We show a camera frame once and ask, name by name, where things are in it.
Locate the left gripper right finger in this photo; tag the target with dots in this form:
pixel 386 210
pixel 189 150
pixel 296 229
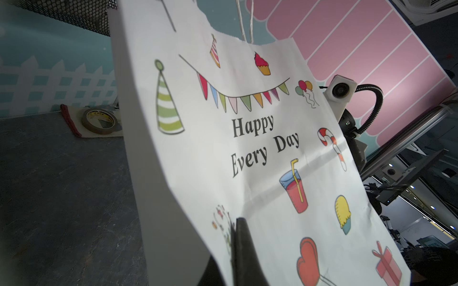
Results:
pixel 247 268

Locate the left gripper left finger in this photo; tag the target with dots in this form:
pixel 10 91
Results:
pixel 211 275

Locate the paper bag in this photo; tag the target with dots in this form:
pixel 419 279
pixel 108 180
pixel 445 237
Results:
pixel 216 129

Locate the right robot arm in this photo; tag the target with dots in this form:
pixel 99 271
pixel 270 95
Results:
pixel 351 132

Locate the roll of brown tape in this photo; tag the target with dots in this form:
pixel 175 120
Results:
pixel 99 121

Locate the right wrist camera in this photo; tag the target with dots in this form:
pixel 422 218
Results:
pixel 339 93

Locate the black wire mesh basket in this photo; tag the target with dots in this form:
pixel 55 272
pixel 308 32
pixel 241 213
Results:
pixel 90 15

